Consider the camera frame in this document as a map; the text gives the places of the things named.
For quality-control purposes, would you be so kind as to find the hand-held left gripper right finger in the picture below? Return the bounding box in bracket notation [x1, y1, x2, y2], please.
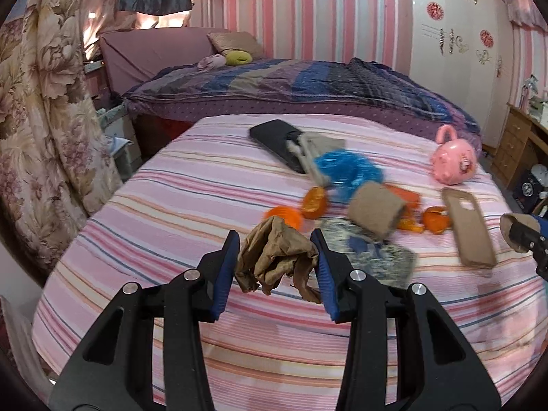
[310, 228, 501, 411]

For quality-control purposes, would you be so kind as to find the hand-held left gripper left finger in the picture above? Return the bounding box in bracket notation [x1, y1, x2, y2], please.
[49, 230, 241, 411]

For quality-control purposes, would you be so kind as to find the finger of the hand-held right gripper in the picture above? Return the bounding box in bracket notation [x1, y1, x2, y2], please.
[509, 222, 548, 263]

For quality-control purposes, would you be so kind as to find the brown paper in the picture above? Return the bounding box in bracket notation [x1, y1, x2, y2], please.
[235, 216, 323, 304]

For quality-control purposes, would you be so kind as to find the orange snack wrapper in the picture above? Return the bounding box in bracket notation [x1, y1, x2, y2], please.
[383, 183, 422, 208]

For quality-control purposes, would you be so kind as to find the black box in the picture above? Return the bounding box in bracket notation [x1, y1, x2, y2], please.
[513, 171, 536, 202]

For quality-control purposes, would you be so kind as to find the brown phone case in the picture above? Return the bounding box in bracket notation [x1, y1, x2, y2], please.
[442, 187, 498, 270]

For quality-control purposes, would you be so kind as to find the cardboard tube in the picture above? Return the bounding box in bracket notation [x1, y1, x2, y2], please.
[347, 181, 407, 241]

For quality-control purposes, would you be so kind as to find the wooden desk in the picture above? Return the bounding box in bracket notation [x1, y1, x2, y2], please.
[491, 102, 548, 189]

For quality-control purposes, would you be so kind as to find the pink toy cup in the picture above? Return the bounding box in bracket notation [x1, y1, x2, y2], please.
[430, 124, 478, 186]

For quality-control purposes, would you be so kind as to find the blue plastic bag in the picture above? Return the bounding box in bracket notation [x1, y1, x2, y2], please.
[314, 149, 384, 201]

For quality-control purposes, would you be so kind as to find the desk lamp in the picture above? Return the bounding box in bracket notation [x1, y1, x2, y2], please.
[520, 74, 539, 108]

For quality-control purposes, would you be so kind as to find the white bedside cabinet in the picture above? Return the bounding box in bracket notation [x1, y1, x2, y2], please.
[96, 103, 142, 180]

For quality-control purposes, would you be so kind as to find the white wardrobe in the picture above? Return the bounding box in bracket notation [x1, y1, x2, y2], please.
[410, 0, 514, 150]

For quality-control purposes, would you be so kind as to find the purple bed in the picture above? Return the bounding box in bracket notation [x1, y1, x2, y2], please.
[99, 27, 482, 155]

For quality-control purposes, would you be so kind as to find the plaid blanket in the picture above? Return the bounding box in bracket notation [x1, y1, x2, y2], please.
[128, 57, 480, 133]

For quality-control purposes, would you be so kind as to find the pink cloth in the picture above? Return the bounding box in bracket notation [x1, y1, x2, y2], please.
[197, 54, 227, 70]

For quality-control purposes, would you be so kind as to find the green pillow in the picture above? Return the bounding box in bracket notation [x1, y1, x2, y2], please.
[225, 49, 253, 67]

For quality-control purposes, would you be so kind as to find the brown pillow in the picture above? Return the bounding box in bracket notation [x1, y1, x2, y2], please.
[208, 31, 264, 61]

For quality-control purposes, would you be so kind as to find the pink curtain valance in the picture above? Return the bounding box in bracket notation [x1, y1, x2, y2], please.
[501, 0, 548, 33]

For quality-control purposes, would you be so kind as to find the floral curtain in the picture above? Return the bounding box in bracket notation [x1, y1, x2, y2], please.
[0, 0, 125, 275]

